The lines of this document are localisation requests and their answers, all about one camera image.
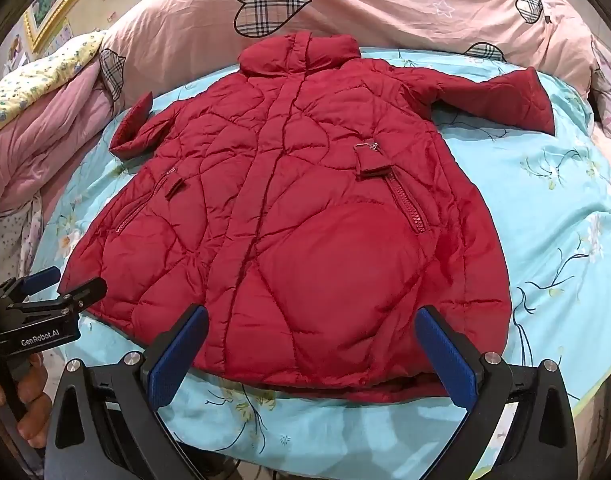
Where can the gold framed picture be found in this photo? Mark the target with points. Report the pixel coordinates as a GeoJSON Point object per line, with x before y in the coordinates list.
{"type": "Point", "coordinates": [60, 0]}

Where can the plain pink blanket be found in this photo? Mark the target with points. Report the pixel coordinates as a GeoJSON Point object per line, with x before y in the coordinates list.
{"type": "Point", "coordinates": [30, 140]}

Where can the red quilted coat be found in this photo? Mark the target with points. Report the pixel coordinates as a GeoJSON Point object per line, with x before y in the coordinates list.
{"type": "Point", "coordinates": [305, 220]}

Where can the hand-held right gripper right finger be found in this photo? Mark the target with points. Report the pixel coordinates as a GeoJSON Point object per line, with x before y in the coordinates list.
{"type": "Point", "coordinates": [445, 355]}

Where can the pink duvet with plaid hearts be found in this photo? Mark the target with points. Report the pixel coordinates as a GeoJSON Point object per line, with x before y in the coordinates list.
{"type": "Point", "coordinates": [385, 10]}

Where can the person's left hand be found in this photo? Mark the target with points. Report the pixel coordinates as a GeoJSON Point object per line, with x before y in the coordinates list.
{"type": "Point", "coordinates": [35, 412]}

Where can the yellow floral quilt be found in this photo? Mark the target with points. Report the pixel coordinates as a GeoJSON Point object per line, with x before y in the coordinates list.
{"type": "Point", "coordinates": [40, 80]}

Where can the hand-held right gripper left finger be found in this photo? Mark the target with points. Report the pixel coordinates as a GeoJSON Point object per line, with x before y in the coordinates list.
{"type": "Point", "coordinates": [178, 360]}

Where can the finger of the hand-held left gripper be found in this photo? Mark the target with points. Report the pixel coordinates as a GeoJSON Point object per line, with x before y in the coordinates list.
{"type": "Point", "coordinates": [82, 292]}
{"type": "Point", "coordinates": [42, 277]}

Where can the light blue floral bedsheet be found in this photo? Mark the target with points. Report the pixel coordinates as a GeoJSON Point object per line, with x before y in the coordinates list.
{"type": "Point", "coordinates": [535, 210]}

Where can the pink floral pillow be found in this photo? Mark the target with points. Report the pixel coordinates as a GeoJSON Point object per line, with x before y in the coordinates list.
{"type": "Point", "coordinates": [610, 90]}

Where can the white patterned cloth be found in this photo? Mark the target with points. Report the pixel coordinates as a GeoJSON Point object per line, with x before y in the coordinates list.
{"type": "Point", "coordinates": [17, 240]}

